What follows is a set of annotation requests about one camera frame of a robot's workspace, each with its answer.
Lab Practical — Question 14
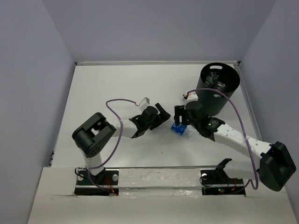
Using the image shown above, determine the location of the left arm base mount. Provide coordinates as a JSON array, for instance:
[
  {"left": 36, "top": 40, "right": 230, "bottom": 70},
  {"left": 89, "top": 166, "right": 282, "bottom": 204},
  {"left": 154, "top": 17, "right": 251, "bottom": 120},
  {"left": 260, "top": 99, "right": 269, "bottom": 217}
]
[{"left": 74, "top": 168, "right": 119, "bottom": 196}]

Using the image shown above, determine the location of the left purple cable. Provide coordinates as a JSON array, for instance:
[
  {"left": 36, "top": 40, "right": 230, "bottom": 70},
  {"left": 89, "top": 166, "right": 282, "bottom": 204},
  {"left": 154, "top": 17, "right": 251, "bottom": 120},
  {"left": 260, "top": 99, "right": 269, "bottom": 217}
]
[{"left": 88, "top": 98, "right": 138, "bottom": 189}]

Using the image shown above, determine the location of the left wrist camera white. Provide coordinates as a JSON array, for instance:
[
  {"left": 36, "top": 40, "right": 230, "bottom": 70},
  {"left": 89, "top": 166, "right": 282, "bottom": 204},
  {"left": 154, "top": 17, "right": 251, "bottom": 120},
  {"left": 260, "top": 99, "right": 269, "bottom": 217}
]
[{"left": 135, "top": 97, "right": 150, "bottom": 112}]

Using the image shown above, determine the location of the blue label water bottle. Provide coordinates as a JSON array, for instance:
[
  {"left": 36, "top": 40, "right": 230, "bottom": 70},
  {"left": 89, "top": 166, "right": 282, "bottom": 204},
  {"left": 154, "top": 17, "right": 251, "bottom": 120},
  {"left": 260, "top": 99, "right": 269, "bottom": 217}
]
[{"left": 171, "top": 123, "right": 192, "bottom": 137}]

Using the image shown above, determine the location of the black round bin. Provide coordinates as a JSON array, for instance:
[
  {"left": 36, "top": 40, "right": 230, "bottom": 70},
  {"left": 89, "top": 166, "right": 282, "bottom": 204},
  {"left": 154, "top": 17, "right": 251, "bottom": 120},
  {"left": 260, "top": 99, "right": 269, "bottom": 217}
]
[{"left": 196, "top": 63, "right": 240, "bottom": 116}]

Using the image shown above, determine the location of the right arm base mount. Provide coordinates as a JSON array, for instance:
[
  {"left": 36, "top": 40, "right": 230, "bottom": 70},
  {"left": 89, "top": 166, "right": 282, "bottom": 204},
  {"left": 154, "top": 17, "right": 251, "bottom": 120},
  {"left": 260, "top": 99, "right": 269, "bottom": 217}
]
[{"left": 199, "top": 169, "right": 246, "bottom": 196}]

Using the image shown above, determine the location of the orange juice bottle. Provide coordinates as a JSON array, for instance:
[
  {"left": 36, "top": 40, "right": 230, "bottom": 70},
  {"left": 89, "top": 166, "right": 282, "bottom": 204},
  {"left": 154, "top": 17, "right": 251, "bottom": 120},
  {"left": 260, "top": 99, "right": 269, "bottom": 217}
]
[{"left": 215, "top": 81, "right": 227, "bottom": 93}]

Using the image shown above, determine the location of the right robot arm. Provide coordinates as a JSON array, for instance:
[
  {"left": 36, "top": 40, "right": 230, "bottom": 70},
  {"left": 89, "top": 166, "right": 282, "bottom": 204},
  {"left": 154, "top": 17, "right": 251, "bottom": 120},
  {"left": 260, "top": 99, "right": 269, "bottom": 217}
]
[{"left": 174, "top": 101, "right": 297, "bottom": 191}]

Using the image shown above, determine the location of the black cap cola bottle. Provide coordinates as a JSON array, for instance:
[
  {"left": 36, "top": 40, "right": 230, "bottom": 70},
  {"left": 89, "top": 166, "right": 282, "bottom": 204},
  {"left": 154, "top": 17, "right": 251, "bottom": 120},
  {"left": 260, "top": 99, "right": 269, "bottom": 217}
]
[{"left": 205, "top": 71, "right": 219, "bottom": 88}]

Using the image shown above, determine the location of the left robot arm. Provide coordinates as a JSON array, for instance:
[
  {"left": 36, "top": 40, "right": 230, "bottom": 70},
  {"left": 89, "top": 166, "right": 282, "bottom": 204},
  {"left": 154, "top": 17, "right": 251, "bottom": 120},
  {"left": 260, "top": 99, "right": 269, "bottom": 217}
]
[{"left": 72, "top": 98, "right": 171, "bottom": 186}]

